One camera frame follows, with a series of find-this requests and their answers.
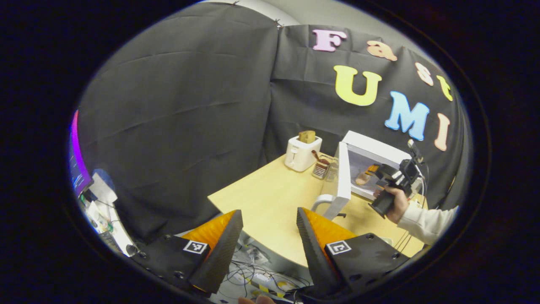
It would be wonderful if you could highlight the black backdrop cloth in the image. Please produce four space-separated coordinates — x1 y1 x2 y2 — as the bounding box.
76 2 470 243

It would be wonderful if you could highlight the white toaster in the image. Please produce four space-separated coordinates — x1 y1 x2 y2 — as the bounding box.
284 135 323 173

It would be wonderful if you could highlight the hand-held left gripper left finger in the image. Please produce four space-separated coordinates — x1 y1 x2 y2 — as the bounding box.
128 209 244 295

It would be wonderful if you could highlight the white microwave oven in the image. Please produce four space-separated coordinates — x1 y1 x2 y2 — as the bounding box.
311 130 423 221

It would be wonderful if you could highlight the tangle of cables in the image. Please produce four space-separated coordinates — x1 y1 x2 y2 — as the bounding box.
219 236 315 304

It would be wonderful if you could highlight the clear glass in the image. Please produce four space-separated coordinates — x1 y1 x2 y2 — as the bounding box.
325 158 340 182

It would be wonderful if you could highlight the utensil holder with brown utensils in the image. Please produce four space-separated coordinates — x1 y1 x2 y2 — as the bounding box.
311 149 332 180

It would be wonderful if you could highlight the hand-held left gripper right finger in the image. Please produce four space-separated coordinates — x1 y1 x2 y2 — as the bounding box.
296 206 410 297

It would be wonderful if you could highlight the computer monitor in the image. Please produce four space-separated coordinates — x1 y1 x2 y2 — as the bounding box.
69 109 94 198

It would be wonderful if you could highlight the cluttered side table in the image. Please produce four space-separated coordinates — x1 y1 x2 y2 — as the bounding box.
78 169 138 257

